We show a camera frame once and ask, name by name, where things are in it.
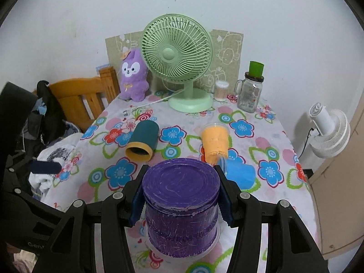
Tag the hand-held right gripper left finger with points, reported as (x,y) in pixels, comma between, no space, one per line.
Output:
(136,206)

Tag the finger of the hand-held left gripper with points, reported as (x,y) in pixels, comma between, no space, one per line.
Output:
(17,111)
(45,167)

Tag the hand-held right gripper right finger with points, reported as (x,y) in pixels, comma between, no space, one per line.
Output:
(226,204)

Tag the purple cup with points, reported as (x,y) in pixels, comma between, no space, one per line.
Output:
(182,193)

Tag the blue cup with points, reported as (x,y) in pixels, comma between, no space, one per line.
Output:
(240,176)

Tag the orange cup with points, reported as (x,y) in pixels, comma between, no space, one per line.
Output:
(215,142)

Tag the dark teal cup yellow rim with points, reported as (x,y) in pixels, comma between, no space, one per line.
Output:
(145,136)

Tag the pile of white clothes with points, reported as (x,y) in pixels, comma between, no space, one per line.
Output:
(62,148)

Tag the black bag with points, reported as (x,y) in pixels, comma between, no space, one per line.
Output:
(52,113)

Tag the wooden chair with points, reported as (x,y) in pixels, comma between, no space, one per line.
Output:
(76,93)

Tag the floral tablecloth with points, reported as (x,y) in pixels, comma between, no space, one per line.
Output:
(182,136)

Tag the clear cotton swab container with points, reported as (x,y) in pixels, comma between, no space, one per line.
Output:
(222,92)

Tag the beige wooden cabinet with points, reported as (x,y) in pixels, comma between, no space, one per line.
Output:
(338,199)

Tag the glass mug jar green lid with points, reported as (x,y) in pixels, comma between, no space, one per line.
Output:
(250,93)

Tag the purple plush toy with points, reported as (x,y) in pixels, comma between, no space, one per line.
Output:
(133,79)

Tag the white floor fan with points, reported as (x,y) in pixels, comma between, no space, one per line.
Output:
(332,130)

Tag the beige cartoon printed board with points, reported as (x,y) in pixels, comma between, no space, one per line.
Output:
(227,51)

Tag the green desk fan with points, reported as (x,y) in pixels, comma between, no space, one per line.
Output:
(176,54)

